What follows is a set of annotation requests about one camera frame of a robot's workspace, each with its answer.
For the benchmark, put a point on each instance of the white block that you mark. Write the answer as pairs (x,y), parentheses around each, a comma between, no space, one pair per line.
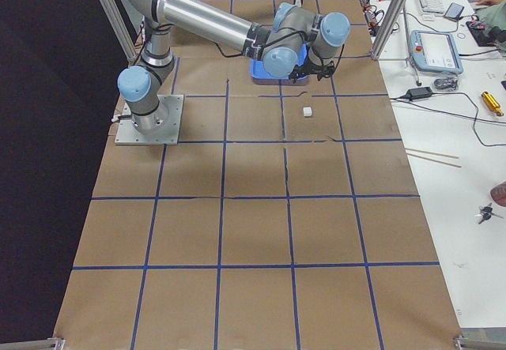
(307,112)

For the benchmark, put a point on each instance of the blue plastic tray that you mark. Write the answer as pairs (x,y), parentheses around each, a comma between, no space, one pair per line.
(277,65)

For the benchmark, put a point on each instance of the black power adapter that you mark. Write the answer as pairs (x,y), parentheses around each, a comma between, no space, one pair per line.
(418,93)

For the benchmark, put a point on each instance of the teach pendant tablet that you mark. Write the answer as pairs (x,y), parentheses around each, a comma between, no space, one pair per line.
(435,52)

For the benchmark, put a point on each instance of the wooden sticks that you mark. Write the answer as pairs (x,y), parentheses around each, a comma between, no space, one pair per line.
(435,157)

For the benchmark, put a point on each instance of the black smartphone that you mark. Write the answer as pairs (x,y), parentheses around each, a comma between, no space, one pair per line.
(454,12)

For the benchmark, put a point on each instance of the brown paper table cover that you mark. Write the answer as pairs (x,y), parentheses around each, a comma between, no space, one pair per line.
(261,229)

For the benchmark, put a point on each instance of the gold cylindrical tool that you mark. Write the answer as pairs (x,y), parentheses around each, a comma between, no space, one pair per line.
(492,104)

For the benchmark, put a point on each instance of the bunch of keys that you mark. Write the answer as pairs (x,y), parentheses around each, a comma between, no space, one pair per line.
(486,213)

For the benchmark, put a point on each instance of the aluminium frame post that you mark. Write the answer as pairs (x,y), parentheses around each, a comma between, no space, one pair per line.
(386,27)

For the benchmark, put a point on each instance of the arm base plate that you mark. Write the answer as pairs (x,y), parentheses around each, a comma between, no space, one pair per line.
(162,127)

